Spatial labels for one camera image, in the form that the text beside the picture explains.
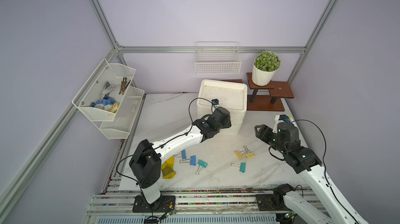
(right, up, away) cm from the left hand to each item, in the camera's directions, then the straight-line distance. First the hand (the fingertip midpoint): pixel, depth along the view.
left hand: (224, 118), depth 82 cm
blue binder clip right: (-17, -24, +6) cm, 30 cm away
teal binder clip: (+10, -27, +2) cm, 28 cm away
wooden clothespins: (-54, +18, -1) cm, 57 cm away
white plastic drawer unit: (+5, +14, +6) cm, 16 cm away
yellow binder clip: (+10, -21, +8) cm, 25 cm away
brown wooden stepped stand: (+40, +18, +22) cm, 49 cm away
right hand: (+17, -6, -6) cm, 19 cm away
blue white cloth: (-56, +8, -11) cm, 57 cm away
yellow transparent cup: (-31, -27, +1) cm, 41 cm away
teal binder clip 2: (-12, -26, +4) cm, 29 cm away
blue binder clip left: (-23, -22, +8) cm, 33 cm away
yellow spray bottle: (+26, +2, -16) cm, 31 cm away
